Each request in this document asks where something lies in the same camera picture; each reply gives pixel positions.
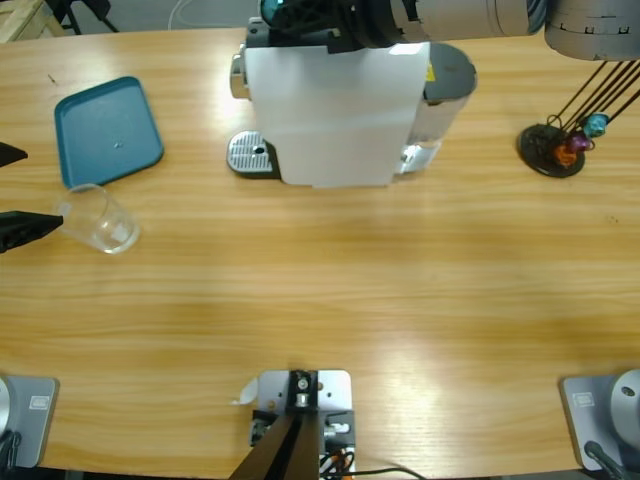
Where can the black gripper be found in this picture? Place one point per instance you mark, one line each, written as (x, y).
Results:
(380, 22)

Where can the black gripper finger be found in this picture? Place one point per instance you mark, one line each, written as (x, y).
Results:
(10, 155)
(25, 230)

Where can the teal coffee capsule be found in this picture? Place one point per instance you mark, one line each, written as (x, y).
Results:
(271, 9)
(596, 125)

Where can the clear glass cup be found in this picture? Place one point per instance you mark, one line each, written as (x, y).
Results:
(100, 225)

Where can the white capsule coffee machine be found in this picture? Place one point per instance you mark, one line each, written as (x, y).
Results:
(330, 110)

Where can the orange coffee capsule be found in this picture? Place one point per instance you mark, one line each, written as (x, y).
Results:
(565, 156)

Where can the purple coffee capsule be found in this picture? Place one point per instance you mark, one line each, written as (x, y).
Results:
(579, 141)

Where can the teal plastic tray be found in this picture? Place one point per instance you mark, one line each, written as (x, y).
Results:
(115, 130)

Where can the light wooden crate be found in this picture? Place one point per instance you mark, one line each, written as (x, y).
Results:
(20, 17)

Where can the black chair legs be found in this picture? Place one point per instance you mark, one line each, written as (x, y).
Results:
(95, 10)

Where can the black capsule holder with rods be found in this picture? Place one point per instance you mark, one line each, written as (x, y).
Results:
(537, 145)

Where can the white paper tab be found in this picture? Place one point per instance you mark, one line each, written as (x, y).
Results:
(247, 392)

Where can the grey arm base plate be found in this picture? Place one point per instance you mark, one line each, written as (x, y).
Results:
(582, 420)
(35, 420)

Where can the white mount block dark post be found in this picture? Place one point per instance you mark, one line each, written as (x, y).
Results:
(300, 395)

